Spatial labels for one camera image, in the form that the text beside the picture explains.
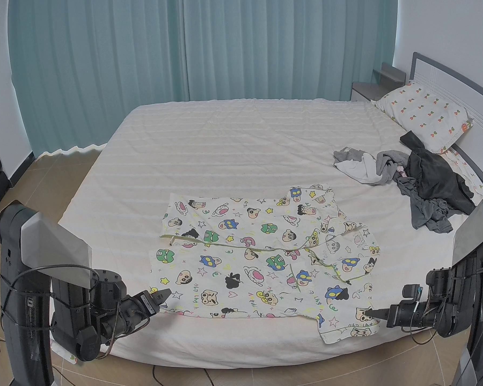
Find white printed pyjama top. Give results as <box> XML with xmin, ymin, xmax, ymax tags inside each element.
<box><xmin>149</xmin><ymin>183</ymin><xmax>381</xmax><ymax>345</ymax></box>

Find black cable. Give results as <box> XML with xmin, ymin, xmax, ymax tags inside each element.
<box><xmin>0</xmin><ymin>265</ymin><xmax>150</xmax><ymax>358</ymax></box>
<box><xmin>402</xmin><ymin>324</ymin><xmax>441</xmax><ymax>346</ymax></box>

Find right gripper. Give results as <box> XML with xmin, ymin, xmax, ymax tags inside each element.
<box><xmin>387</xmin><ymin>300</ymin><xmax>427</xmax><ymax>330</ymax></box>

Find dark grey garment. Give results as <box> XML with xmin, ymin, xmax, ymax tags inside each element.
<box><xmin>394</xmin><ymin>175</ymin><xmax>455</xmax><ymax>234</ymax></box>

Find grey and white bedside table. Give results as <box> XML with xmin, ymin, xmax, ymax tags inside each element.
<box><xmin>351</xmin><ymin>62</ymin><xmax>405</xmax><ymax>103</ymax></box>

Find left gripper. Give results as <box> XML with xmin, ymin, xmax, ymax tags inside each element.
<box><xmin>122</xmin><ymin>290</ymin><xmax>163</xmax><ymax>326</ymax></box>

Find white garment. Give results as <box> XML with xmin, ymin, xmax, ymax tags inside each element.
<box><xmin>336</xmin><ymin>153</ymin><xmax>382</xmax><ymax>186</ymax></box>

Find grey labelled garment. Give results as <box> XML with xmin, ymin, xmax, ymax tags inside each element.
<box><xmin>332</xmin><ymin>146</ymin><xmax>366</xmax><ymax>173</ymax></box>

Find bed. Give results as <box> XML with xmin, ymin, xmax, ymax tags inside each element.
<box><xmin>50</xmin><ymin>51</ymin><xmax>483</xmax><ymax>373</ymax></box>

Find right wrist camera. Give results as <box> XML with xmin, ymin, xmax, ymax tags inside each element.
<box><xmin>402</xmin><ymin>283</ymin><xmax>422</xmax><ymax>302</ymax></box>

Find black garment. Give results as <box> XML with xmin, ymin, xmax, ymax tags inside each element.
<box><xmin>400</xmin><ymin>130</ymin><xmax>476</xmax><ymax>217</ymax></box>

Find white printed pillow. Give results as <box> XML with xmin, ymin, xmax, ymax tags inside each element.
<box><xmin>375</xmin><ymin>80</ymin><xmax>475</xmax><ymax>154</ymax></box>
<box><xmin>441</xmin><ymin>147</ymin><xmax>483</xmax><ymax>200</ymax></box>

